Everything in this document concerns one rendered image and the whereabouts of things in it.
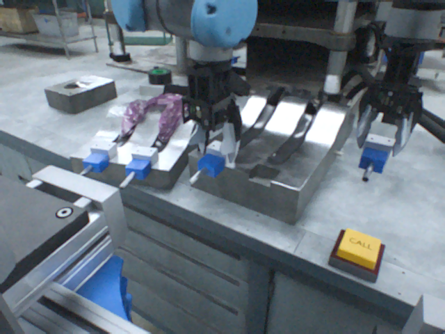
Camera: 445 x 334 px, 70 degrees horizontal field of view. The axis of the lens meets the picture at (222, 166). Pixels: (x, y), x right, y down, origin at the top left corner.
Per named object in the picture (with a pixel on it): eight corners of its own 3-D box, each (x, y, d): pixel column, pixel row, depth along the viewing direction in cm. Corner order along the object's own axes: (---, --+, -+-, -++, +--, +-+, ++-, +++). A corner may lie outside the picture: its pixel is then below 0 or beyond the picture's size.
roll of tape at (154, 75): (170, 85, 105) (170, 74, 103) (146, 85, 105) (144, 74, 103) (173, 78, 112) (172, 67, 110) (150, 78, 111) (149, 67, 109)
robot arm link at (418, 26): (394, 4, 52) (452, 7, 48) (386, 33, 54) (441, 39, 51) (387, 8, 47) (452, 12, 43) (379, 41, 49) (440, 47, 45)
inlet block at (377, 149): (376, 196, 56) (384, 170, 53) (347, 187, 58) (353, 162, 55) (388, 162, 65) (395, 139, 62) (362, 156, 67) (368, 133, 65)
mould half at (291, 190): (293, 226, 64) (302, 170, 57) (190, 186, 76) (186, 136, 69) (351, 132, 100) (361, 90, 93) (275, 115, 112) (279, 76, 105)
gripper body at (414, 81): (359, 115, 54) (377, 41, 48) (369, 100, 61) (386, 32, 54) (409, 125, 51) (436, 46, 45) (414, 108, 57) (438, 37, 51)
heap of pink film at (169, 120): (174, 143, 82) (171, 115, 78) (112, 135, 86) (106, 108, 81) (204, 106, 103) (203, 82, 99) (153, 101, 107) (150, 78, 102)
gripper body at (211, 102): (181, 126, 61) (176, 62, 54) (206, 111, 67) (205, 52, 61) (215, 136, 58) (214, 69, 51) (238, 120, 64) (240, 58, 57)
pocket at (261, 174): (270, 196, 64) (272, 181, 62) (247, 188, 66) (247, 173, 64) (279, 185, 67) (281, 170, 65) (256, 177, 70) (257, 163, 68)
